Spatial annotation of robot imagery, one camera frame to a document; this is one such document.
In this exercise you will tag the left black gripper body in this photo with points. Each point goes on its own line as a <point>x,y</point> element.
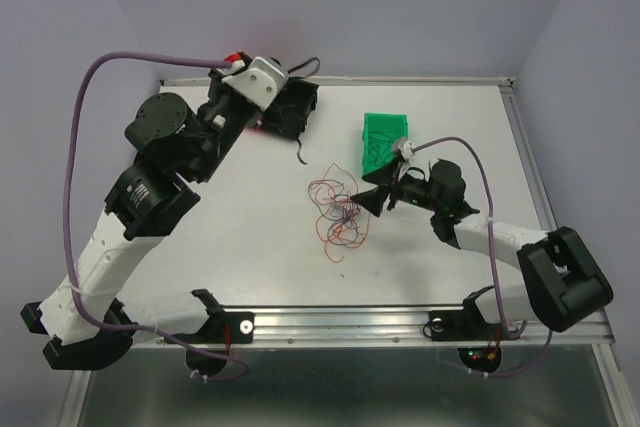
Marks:
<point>223,116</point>

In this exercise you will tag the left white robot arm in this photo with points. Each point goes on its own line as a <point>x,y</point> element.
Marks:
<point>87,324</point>

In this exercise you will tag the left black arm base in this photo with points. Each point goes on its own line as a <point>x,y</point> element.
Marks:
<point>203,320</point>

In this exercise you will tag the black plastic bin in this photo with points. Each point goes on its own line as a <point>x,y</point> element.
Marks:
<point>288,115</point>

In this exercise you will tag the red plastic bin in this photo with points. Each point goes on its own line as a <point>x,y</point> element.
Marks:
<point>237,59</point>

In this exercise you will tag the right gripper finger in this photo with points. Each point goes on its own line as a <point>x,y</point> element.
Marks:
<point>385,174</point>
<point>372,201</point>

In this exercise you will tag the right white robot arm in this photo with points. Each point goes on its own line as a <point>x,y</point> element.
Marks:
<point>561,285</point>

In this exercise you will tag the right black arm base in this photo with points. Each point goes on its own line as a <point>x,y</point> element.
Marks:
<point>450,324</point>

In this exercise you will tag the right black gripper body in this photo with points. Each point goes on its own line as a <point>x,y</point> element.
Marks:
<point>410,189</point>

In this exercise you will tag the aluminium front rail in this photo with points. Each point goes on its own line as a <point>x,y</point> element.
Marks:
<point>307,327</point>

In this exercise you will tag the green plastic bin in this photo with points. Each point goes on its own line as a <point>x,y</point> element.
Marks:
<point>379,132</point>

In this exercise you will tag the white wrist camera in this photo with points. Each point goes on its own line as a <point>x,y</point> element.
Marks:
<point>259,83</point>
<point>403,148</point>

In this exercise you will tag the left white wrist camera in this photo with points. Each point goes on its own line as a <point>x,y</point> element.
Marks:
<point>259,83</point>

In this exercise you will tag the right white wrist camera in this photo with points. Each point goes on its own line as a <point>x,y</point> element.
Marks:
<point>403,148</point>

